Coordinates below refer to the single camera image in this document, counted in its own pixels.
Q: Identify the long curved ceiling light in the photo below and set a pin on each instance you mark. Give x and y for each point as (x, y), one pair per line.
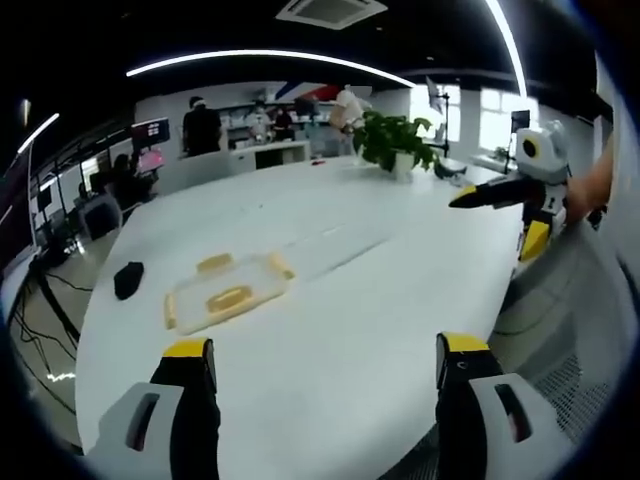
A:
(510, 40)
(270, 56)

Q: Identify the white counter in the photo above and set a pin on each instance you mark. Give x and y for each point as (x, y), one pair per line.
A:
(250, 160)

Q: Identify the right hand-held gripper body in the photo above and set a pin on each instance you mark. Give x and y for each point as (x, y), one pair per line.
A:
(542, 150)

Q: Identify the black tripod stand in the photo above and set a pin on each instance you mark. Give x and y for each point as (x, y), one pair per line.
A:
(442, 115)

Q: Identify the small black object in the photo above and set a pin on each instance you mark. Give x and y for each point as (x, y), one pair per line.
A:
(128, 279)

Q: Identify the clear yellow-clasped container lid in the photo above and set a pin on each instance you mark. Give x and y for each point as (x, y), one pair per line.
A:
(227, 292)

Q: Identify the green potted plant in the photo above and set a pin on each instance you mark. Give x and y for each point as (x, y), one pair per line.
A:
(395, 140)

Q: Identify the ceiling air vent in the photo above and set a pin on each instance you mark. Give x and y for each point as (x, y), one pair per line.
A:
(331, 11)

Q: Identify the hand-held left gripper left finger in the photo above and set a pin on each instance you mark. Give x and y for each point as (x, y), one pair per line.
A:
(150, 415)

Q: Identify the dark monitor screen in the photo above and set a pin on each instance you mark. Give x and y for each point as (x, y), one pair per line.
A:
(150, 132)

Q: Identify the short ceiling light strip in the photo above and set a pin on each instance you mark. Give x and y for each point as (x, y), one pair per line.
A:
(37, 132)

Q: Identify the grey mesh office chair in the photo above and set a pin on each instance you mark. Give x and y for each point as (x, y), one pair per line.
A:
(565, 320)

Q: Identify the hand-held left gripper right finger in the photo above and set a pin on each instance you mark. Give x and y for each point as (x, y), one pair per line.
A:
(480, 400)

